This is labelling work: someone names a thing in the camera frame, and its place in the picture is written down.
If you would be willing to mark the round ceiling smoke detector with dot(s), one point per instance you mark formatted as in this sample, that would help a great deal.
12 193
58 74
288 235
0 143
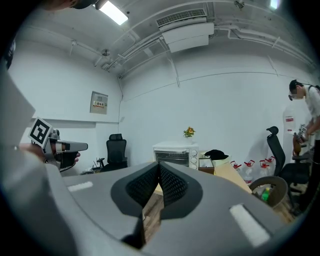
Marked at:
105 52

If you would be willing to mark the rectangular ceiling light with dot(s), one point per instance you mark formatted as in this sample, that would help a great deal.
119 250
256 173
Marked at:
113 12
275 3

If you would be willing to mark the white water dispenser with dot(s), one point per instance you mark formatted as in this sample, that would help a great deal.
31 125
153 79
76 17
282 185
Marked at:
289 125

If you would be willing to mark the clear water jug red cap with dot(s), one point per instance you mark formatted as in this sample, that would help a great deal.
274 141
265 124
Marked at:
272 162
263 170
236 167
248 172

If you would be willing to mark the person's left forearm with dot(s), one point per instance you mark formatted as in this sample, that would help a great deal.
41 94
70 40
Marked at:
31 151

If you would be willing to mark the white toaster oven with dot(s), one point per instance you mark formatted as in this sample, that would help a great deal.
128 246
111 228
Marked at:
175 155

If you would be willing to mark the black office chair with headrest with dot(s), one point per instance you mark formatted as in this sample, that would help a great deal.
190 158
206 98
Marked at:
277 152

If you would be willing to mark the green bottle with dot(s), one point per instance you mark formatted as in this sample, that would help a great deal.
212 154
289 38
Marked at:
266 194

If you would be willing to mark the black mesh office chair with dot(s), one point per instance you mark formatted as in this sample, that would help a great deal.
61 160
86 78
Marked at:
116 152

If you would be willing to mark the person's grey shirt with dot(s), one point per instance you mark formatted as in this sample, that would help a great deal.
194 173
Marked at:
15 115

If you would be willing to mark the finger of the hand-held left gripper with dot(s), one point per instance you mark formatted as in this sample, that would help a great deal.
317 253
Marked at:
77 146

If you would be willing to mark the person's head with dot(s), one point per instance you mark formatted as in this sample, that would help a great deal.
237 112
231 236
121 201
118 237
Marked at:
75 3

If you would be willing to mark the brown box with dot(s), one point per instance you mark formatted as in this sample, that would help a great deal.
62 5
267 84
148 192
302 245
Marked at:
206 168

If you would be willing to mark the person's left hand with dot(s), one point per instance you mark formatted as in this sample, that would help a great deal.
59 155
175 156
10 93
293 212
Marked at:
78 157

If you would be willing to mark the black cap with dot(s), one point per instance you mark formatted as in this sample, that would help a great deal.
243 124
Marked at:
216 153

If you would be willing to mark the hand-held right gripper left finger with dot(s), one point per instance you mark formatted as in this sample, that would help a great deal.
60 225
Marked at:
100 200

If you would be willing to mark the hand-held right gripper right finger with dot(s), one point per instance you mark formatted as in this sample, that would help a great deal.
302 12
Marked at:
212 215

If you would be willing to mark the white ceiling air conditioner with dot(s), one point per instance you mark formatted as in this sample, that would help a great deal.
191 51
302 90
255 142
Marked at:
186 30

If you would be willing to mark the grey electrical panel box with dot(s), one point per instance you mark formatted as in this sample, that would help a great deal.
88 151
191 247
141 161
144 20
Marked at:
99 103

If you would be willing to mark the brown wicker basket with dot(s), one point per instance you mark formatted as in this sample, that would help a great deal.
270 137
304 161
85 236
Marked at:
280 190

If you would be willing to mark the potted orange flower plant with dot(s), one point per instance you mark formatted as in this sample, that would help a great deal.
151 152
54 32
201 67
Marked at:
189 133

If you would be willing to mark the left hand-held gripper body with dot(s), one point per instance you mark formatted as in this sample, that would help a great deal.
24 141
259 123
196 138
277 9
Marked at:
40 131

